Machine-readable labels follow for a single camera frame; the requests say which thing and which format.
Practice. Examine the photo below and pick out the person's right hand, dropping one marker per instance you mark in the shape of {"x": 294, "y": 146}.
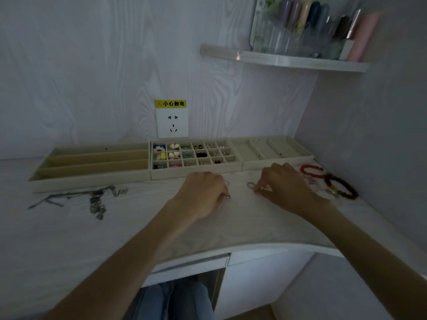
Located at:
{"x": 287, "y": 186}

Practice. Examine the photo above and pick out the person's left hand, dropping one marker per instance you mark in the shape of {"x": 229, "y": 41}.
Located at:
{"x": 200, "y": 193}

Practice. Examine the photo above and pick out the person's left fingers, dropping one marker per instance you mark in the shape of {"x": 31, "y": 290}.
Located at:
{"x": 222, "y": 188}

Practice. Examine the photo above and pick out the person's right fingers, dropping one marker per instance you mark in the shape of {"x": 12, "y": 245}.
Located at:
{"x": 265, "y": 181}

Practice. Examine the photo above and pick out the person's right forearm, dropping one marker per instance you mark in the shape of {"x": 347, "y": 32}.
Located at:
{"x": 373, "y": 259}

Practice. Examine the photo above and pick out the person's left forearm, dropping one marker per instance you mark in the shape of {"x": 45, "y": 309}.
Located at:
{"x": 133, "y": 259}

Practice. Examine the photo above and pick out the beige slotted jewelry tray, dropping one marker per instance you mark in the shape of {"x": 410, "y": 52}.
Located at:
{"x": 270, "y": 151}

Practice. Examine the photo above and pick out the beige grid jewelry tray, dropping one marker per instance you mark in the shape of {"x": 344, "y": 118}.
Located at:
{"x": 193, "y": 159}

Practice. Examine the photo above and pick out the black earrings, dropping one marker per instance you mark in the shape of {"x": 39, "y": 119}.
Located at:
{"x": 200, "y": 150}

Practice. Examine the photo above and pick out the pink charm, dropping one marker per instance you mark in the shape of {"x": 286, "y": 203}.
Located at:
{"x": 175, "y": 164}

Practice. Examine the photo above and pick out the white heart charm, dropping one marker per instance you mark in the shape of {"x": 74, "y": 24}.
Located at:
{"x": 173, "y": 154}
{"x": 174, "y": 146}

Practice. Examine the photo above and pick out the yellow charm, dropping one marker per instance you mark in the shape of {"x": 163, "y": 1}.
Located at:
{"x": 162, "y": 156}

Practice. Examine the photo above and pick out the yellow warning label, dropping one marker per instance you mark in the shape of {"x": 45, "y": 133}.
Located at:
{"x": 170, "y": 103}

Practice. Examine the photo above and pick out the white cabinet door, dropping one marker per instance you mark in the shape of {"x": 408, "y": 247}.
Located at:
{"x": 260, "y": 283}

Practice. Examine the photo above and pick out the person's blue jeans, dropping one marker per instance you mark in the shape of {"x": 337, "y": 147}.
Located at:
{"x": 173, "y": 301}

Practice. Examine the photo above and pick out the beige long-compartment jewelry tray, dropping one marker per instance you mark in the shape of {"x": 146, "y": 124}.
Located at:
{"x": 90, "y": 164}

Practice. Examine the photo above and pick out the clear acrylic cosmetics organizer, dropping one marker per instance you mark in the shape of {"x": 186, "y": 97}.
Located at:
{"x": 293, "y": 41}

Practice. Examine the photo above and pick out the silver-capped white tube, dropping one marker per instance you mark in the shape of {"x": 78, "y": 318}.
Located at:
{"x": 348, "y": 36}

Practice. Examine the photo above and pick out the row of cosmetic tubes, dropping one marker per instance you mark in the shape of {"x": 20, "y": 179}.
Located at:
{"x": 307, "y": 14}

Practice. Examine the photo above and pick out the pink cylindrical bottle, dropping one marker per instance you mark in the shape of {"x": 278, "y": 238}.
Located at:
{"x": 363, "y": 36}

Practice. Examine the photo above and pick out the white wall socket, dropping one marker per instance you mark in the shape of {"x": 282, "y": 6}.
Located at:
{"x": 172, "y": 123}

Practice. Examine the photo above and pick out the white wall shelf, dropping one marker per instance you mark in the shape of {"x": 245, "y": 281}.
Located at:
{"x": 283, "y": 59}

